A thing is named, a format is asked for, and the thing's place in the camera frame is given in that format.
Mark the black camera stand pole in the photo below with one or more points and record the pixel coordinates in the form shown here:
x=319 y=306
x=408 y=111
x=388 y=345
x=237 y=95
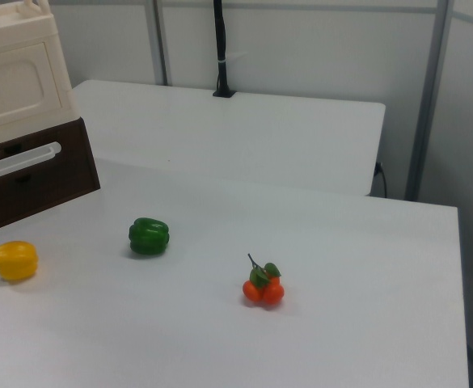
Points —
x=221 y=40

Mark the cream plastic storage cabinet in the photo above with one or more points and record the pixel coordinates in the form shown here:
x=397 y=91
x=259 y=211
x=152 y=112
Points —
x=13 y=24

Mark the yellow bell pepper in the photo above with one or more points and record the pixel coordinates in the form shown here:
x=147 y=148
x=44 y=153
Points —
x=15 y=260

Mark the orange tomato cluster with leaves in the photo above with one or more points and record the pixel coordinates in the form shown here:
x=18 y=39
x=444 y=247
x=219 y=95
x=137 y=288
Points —
x=270 y=293

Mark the green bell pepper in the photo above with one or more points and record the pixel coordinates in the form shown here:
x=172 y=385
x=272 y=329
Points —
x=149 y=236

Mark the grey partition frame post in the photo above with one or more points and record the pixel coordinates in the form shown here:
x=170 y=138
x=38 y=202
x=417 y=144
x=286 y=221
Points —
x=157 y=40
x=428 y=101

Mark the cream ribbed cabinet door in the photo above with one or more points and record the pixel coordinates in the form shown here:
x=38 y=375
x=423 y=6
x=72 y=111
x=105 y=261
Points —
x=9 y=89

